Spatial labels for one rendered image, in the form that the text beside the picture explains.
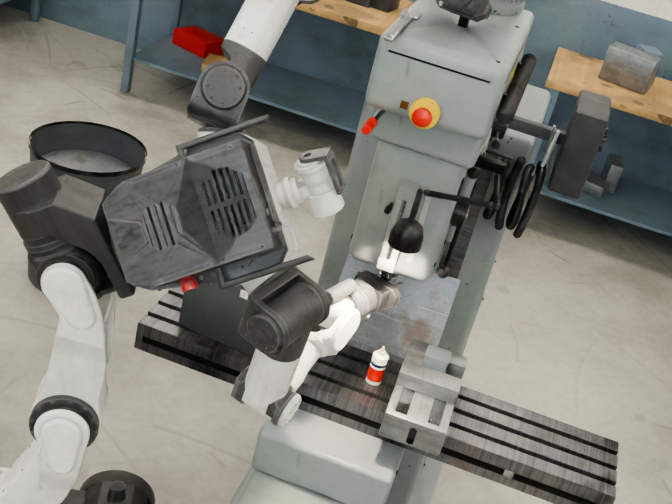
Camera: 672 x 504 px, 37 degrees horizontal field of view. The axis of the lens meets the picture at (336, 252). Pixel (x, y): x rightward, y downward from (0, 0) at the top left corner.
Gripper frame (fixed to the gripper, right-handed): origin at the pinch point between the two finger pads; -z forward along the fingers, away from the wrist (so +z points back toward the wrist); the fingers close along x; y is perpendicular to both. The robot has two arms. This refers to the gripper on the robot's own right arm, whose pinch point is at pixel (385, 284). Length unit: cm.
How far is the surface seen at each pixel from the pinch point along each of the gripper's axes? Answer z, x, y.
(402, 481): -42, -6, 85
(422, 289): -34.5, 4.4, 16.5
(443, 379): -1.6, -21.2, 16.7
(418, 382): 3.1, -17.1, 17.9
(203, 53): -296, 302, 94
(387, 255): 12.4, -3.9, -14.2
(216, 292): 19.5, 34.5, 14.1
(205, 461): -38, 64, 123
